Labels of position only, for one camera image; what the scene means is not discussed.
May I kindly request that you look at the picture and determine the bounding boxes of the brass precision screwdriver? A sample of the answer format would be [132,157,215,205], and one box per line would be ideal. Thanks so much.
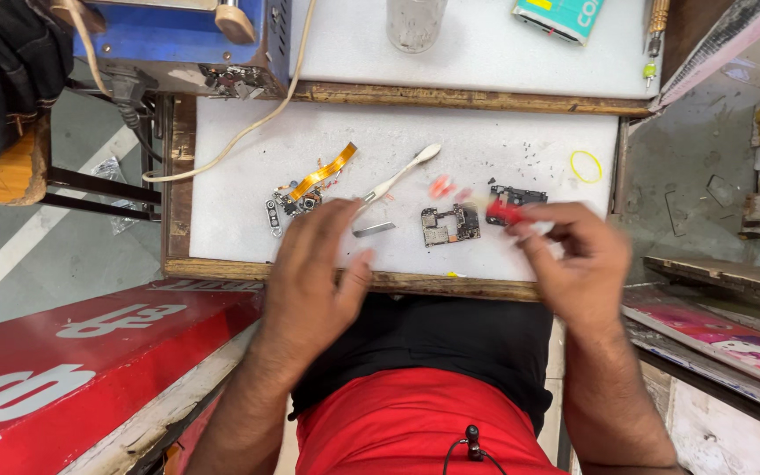
[642,0,671,90]

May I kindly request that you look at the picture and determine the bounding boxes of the person's left hand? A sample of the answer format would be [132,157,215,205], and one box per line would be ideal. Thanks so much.
[258,197,376,360]

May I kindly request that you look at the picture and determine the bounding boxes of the black bag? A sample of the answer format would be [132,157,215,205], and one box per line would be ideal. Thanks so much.
[0,0,75,196]

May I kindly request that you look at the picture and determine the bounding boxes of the white foam mat with glass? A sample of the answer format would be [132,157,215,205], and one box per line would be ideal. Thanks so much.
[288,0,665,100]

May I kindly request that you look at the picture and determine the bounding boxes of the phone camera module cluster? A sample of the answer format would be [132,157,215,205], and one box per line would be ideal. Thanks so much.
[271,181,327,219]

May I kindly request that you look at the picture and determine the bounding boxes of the silver camera bracket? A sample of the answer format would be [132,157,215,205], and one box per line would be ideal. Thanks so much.
[265,199,284,239]

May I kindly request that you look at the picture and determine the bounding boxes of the small red phone part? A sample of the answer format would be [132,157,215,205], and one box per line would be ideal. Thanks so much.
[486,197,527,227]

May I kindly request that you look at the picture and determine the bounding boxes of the yellow rubber band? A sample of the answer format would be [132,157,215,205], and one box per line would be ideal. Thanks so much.
[569,150,603,185]

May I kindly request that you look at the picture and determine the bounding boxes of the black power plug with cable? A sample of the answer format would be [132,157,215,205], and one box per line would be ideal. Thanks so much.
[104,66,164,164]

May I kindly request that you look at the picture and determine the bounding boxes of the tan cord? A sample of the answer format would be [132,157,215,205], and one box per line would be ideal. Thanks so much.
[63,0,116,99]

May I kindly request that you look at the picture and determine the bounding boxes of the black clip microphone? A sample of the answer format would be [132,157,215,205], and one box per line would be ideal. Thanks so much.
[442,424,508,475]

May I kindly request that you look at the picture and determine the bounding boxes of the cream power cable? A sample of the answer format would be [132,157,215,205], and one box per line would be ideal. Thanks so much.
[142,0,318,184]

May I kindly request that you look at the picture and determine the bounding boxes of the white toothbrush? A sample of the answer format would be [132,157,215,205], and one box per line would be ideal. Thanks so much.
[352,143,443,215]

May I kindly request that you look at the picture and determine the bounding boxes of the person's right hand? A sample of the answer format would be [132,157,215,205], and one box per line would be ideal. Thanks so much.
[504,201,633,339]

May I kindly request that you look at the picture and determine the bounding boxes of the red signboard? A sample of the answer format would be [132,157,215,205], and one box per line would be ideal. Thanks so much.
[0,278,266,475]

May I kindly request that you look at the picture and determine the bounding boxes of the wooden round knob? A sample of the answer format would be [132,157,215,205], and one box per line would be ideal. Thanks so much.
[214,2,257,46]

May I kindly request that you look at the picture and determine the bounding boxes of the black phone shield cover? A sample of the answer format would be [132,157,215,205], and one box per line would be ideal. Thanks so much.
[486,184,549,227]

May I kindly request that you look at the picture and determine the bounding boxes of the orange wooden stool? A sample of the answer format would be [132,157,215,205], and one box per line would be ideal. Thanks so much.
[0,115,51,206]

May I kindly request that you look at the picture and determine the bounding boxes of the weathered wooden plank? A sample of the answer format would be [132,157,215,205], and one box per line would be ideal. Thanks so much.
[643,255,760,312]

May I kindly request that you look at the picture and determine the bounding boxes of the clear glass tumbler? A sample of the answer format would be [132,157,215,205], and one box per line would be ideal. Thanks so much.
[385,0,449,54]

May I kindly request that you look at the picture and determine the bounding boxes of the teal phone box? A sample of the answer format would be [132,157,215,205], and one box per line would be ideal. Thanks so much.
[512,0,608,46]

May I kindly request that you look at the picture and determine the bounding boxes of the orange flex cable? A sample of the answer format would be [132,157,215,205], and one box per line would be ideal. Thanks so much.
[288,142,358,202]

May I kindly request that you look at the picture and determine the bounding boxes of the pink printed poster board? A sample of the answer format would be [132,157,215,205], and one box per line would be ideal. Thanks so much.
[621,284,760,423]

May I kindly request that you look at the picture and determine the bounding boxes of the large white foam mat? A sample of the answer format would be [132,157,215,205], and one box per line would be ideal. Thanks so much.
[189,98,620,283]

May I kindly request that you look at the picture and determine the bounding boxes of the pink edged white board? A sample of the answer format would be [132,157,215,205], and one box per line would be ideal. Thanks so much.
[650,0,760,112]

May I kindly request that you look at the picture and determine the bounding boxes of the blue metal machine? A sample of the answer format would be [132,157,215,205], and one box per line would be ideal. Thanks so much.
[73,0,293,101]

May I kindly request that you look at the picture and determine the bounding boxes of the person's black trousers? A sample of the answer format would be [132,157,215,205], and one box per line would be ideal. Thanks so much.
[286,292,556,438]

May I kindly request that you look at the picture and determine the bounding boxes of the clear plastic wrapper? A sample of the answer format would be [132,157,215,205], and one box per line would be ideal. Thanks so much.
[90,156,142,236]

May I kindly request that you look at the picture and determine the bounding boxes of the wooden work tray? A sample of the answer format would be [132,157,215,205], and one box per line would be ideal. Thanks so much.
[161,92,626,303]

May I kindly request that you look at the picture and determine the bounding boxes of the phone motherboard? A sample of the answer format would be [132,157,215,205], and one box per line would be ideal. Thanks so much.
[421,202,482,248]

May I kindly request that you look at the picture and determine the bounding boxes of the pink plastic pieces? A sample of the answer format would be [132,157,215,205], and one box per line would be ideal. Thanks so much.
[427,174,475,203]

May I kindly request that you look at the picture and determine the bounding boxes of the scattered tiny black screws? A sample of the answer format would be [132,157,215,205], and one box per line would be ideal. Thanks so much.
[517,140,569,182]

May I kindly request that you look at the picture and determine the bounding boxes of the black metal stand frame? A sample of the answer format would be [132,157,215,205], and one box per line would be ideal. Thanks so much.
[45,79,164,223]

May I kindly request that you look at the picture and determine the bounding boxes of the person's red shirt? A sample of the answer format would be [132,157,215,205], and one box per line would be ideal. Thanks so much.
[294,366,571,475]

